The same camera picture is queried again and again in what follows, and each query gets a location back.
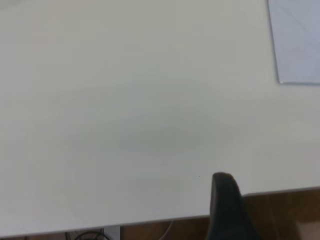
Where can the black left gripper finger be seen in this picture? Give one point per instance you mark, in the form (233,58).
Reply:
(227,215)

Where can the transparent zip bag green zipper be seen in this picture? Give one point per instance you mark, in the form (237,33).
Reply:
(297,37)

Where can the grey table leg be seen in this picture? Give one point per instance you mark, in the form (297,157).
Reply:
(112,233)

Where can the white paper sheets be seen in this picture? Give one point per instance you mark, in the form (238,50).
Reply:
(300,42)

